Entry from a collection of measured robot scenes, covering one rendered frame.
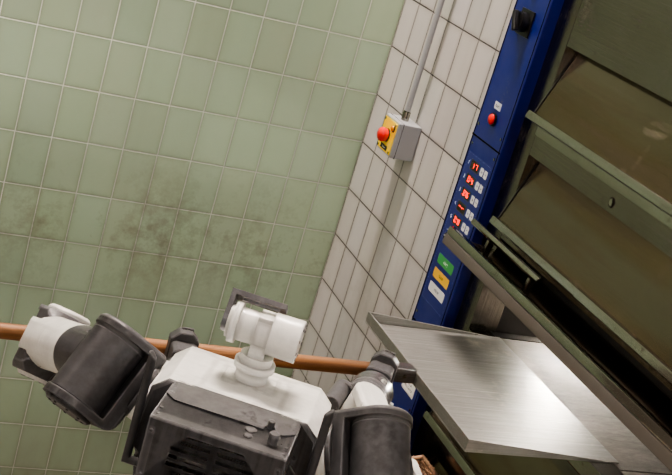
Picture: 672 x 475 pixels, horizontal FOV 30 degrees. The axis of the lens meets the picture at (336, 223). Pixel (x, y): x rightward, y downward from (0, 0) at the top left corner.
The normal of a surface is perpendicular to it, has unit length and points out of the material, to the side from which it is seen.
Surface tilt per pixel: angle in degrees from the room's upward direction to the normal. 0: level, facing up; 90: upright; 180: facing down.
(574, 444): 0
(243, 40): 90
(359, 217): 90
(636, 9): 90
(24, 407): 90
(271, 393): 1
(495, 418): 0
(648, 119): 70
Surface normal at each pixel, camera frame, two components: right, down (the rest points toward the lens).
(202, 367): 0.27, -0.92
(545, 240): -0.76, -0.45
